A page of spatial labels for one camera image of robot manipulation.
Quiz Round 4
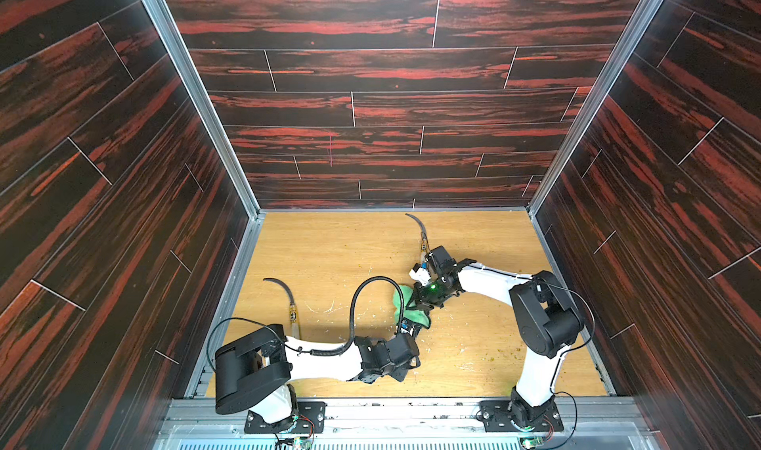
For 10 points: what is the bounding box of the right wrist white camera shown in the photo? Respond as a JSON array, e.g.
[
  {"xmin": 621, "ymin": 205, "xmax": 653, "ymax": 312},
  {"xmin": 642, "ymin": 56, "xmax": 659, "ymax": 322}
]
[{"xmin": 409, "ymin": 264, "xmax": 431, "ymax": 287}]

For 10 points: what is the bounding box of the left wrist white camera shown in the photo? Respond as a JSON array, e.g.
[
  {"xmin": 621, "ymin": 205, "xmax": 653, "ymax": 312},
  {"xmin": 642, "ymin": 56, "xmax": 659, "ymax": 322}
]
[{"xmin": 400, "ymin": 318, "xmax": 419, "ymax": 336}]

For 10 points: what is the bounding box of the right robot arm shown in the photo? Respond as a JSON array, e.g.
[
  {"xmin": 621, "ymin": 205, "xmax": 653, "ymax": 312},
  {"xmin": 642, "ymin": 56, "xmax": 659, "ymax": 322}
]
[{"xmin": 396, "ymin": 246, "xmax": 587, "ymax": 430}]

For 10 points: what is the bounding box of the sickle with yellow label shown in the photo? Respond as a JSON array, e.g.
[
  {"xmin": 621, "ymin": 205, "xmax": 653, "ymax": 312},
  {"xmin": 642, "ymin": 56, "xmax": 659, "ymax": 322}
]
[{"xmin": 406, "ymin": 213, "xmax": 430, "ymax": 261}]

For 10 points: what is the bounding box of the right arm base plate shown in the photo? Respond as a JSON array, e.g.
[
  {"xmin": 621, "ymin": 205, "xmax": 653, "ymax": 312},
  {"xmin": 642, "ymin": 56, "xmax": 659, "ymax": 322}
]
[{"xmin": 476, "ymin": 398, "xmax": 564, "ymax": 433}]

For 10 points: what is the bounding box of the wrist white camera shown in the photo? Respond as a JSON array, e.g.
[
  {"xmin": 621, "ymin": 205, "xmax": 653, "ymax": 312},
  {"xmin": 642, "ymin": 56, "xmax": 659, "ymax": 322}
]
[
  {"xmin": 400, "ymin": 318, "xmax": 419, "ymax": 336},
  {"xmin": 409, "ymin": 264, "xmax": 431, "ymax": 287}
]

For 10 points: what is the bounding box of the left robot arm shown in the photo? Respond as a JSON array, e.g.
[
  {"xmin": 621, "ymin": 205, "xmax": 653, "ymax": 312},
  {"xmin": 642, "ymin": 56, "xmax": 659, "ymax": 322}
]
[{"xmin": 214, "ymin": 324, "xmax": 420, "ymax": 424}]

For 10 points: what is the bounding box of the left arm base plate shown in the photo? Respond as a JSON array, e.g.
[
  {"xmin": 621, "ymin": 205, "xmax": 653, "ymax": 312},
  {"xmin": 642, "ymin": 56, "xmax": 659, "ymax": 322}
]
[{"xmin": 244, "ymin": 400, "xmax": 327, "ymax": 435}]

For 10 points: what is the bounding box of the leftmost sickle yellow label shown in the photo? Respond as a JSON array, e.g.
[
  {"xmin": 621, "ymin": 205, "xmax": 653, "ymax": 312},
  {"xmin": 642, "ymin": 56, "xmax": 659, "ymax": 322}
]
[{"xmin": 262, "ymin": 276, "xmax": 301, "ymax": 338}]

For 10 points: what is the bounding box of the left black corrugated cable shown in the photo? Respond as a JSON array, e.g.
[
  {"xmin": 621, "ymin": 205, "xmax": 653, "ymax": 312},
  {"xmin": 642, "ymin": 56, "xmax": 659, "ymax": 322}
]
[{"xmin": 284, "ymin": 276, "xmax": 406, "ymax": 357}]

